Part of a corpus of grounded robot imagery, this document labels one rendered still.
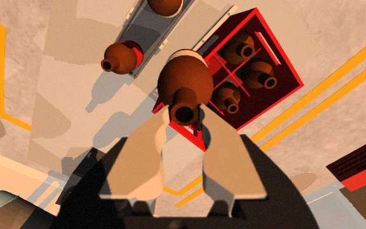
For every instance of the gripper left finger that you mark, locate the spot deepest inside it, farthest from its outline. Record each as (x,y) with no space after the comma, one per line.
(131,170)

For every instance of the brown bottle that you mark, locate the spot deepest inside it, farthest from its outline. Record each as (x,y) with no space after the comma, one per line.
(166,8)
(122,57)
(227,96)
(197,123)
(184,82)
(257,73)
(238,49)

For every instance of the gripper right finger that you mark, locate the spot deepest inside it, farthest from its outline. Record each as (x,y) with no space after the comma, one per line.
(237,171)

